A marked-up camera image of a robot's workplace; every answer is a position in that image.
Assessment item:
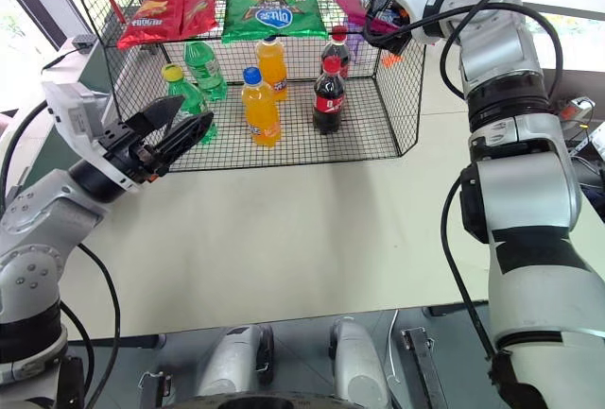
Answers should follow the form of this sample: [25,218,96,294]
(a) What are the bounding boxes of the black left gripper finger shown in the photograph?
[123,94,186,137]
[149,111,216,168]

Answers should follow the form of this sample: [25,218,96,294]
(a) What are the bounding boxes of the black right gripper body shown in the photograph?
[365,0,413,68]

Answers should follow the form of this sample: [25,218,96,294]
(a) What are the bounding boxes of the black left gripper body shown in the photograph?
[100,119,172,187]

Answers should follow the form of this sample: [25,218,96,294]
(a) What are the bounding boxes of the green conveyor belt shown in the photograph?
[0,39,122,191]

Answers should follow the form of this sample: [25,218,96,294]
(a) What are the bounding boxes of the grey conveyor control box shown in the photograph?
[69,37,99,55]

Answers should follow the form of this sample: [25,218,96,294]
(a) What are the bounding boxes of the green soda bottle yellow cap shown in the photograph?
[160,63,219,146]

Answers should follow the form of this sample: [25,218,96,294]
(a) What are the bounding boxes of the cola bottle red cap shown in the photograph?
[320,26,353,81]
[312,56,348,136]

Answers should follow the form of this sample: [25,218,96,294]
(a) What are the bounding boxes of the orange soda bottle blue cap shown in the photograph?
[240,66,282,150]
[254,35,290,103]

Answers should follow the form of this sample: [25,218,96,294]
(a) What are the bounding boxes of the red chip bag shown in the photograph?
[116,0,233,52]

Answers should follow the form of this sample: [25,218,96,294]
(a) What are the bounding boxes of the green chip bag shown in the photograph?
[220,0,329,46]

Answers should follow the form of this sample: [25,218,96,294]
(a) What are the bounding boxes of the silver rounded robot leg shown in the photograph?
[327,315,392,409]
[195,323,276,397]

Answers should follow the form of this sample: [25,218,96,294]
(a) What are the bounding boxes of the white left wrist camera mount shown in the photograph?
[41,79,144,193]

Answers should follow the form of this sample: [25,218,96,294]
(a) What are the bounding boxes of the black wire rack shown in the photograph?
[60,0,427,175]

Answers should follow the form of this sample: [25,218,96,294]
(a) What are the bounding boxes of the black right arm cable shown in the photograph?
[362,0,564,364]

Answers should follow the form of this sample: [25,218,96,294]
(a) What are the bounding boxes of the electronics clutter with cables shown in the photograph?
[555,94,605,224]

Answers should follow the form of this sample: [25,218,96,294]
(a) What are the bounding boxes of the thin white cable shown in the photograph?
[386,308,404,384]

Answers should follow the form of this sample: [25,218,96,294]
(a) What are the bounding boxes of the black metal table bracket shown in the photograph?
[400,327,449,409]

